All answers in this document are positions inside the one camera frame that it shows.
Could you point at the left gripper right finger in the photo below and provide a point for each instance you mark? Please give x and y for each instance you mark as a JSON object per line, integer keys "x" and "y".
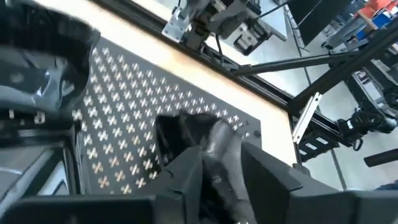
{"x": 280, "y": 199}

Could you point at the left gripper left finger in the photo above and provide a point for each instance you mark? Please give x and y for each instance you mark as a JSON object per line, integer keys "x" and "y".
{"x": 174, "y": 193}

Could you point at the black leaf-shaped plate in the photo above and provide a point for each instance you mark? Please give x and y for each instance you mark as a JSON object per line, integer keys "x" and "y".
{"x": 217, "y": 149}

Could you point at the black wavy square plate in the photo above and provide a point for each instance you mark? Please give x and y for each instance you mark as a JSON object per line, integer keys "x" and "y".
{"x": 34, "y": 84}

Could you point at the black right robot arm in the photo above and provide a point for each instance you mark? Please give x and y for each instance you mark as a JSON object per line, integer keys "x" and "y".
{"x": 217, "y": 18}

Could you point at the black perforated metal shelf riser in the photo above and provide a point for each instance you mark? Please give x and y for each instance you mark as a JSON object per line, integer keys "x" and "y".
{"x": 130, "y": 102}

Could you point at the black cylindrical device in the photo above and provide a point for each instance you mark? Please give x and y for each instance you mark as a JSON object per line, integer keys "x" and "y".
{"x": 363, "y": 121}

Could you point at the silver metal bracket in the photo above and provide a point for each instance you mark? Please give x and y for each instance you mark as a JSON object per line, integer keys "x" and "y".
{"x": 306, "y": 118}
{"x": 175, "y": 26}

